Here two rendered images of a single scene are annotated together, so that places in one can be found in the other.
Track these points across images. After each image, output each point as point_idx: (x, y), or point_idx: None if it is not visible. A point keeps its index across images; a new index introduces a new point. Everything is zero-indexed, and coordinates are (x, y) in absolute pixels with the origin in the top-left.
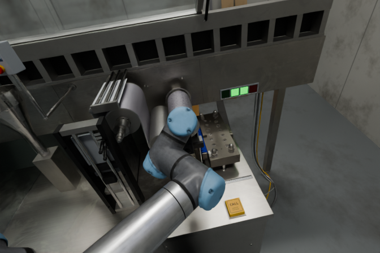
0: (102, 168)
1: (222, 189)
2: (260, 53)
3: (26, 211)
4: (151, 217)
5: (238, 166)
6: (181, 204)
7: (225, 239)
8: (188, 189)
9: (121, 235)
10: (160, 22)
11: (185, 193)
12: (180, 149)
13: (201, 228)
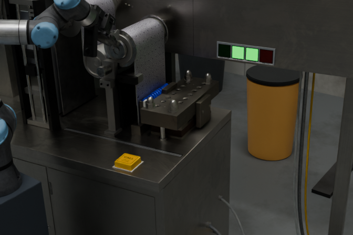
0: (28, 54)
1: (49, 35)
2: (278, 2)
3: None
4: (1, 21)
5: (180, 144)
6: (19, 26)
7: (114, 219)
8: (29, 23)
9: None
10: None
11: (26, 24)
12: (53, 16)
13: (81, 161)
